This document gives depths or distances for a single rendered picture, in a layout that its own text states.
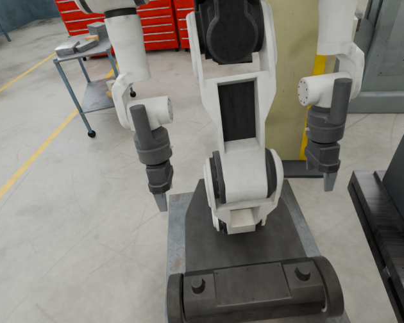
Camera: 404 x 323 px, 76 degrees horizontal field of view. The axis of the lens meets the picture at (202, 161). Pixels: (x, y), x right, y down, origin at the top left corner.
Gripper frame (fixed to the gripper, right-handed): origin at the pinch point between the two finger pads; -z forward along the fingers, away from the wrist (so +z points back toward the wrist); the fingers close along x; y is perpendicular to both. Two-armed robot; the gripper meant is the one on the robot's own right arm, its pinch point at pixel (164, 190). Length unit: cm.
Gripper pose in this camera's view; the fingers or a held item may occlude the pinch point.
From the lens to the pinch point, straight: 75.3
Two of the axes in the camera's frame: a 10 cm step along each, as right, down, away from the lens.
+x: -0.3, 4.9, -8.7
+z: -1.4, -8.7, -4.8
